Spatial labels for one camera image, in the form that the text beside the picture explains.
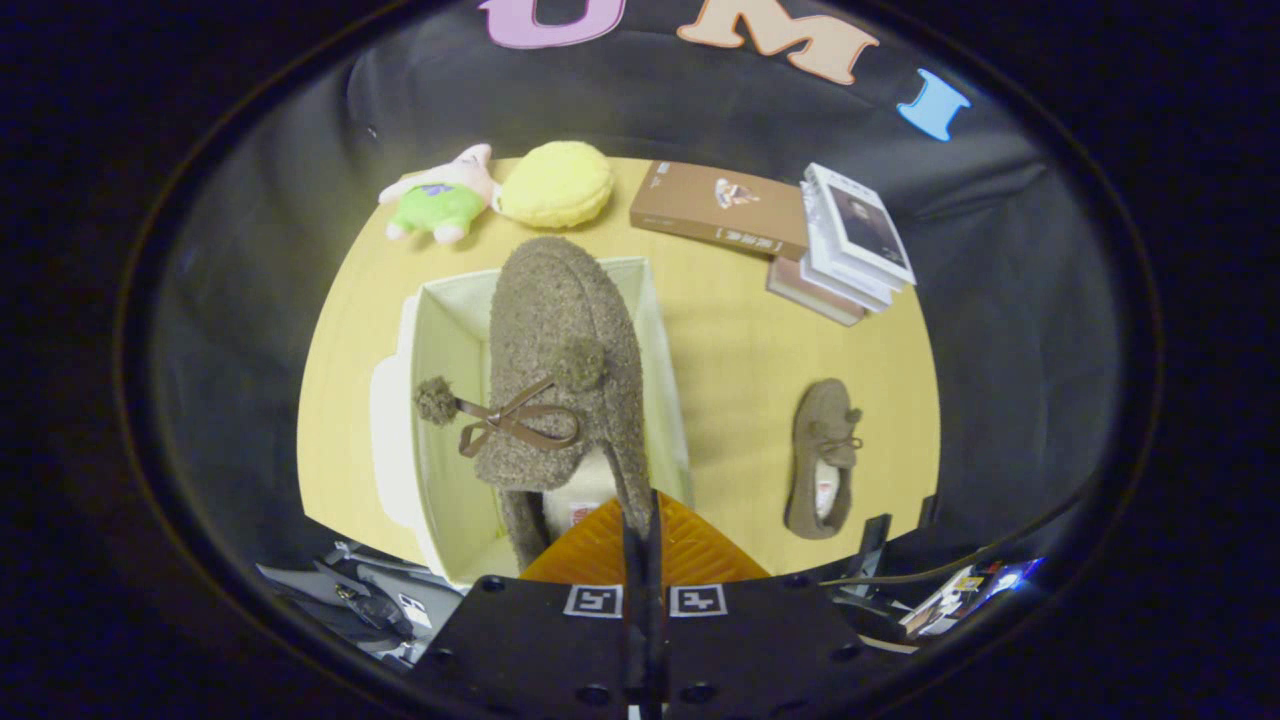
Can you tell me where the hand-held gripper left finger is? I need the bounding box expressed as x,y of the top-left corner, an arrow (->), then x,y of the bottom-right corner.
410,490 -> 646,720

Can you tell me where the yellow round plush cushion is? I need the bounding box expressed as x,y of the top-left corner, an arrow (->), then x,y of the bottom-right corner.
497,140 -> 615,229

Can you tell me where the brown fuzzy shoe with bow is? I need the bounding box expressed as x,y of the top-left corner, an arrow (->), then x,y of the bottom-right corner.
413,236 -> 656,573
783,378 -> 864,541

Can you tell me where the grey equipment pile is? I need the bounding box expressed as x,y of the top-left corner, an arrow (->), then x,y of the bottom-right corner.
255,540 -> 466,666

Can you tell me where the colourful clutter pile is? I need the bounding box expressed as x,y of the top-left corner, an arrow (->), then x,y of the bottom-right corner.
830,555 -> 1049,646

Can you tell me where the pink and green plush toy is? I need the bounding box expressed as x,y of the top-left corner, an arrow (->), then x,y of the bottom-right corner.
378,143 -> 501,247

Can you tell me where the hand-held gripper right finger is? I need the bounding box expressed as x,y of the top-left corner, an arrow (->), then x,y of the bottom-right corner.
650,490 -> 891,720

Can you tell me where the cream fabric storage box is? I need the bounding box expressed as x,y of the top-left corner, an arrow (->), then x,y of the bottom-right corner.
370,256 -> 696,589

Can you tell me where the white book with portrait cover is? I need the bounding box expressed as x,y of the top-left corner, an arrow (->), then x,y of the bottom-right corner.
803,163 -> 917,288

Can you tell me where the pinkish brown book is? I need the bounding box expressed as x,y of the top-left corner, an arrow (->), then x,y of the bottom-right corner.
766,255 -> 867,328

